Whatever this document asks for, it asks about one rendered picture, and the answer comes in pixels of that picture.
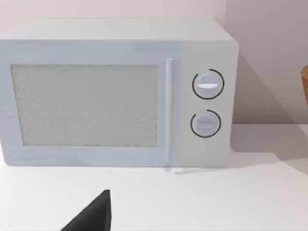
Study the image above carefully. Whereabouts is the large pale microwave knob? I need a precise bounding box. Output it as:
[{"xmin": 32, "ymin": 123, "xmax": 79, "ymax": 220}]
[{"xmin": 195, "ymin": 73, "xmax": 220, "ymax": 97}]

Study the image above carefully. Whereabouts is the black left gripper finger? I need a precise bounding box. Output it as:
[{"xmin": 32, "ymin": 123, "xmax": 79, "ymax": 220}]
[{"xmin": 60, "ymin": 189, "xmax": 113, "ymax": 231}]

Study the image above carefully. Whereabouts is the small pale microwave knob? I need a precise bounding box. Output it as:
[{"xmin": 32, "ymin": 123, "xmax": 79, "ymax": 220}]
[{"xmin": 193, "ymin": 114, "xmax": 218, "ymax": 136}]

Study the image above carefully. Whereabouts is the pale microwave door handle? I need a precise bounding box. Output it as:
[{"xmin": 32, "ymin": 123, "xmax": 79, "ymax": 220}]
[{"xmin": 165, "ymin": 58, "xmax": 175, "ymax": 165}]

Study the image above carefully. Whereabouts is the pale microwave oven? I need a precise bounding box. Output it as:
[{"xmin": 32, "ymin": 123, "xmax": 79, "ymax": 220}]
[{"xmin": 0, "ymin": 18, "xmax": 240, "ymax": 169}]

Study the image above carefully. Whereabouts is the brown wooden basket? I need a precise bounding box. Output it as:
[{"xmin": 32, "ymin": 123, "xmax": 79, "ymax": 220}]
[{"xmin": 301, "ymin": 64, "xmax": 308, "ymax": 106}]

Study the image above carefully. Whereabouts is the pale microwave door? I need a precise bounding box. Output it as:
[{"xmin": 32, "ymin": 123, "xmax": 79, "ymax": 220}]
[{"xmin": 0, "ymin": 39, "xmax": 181, "ymax": 168}]

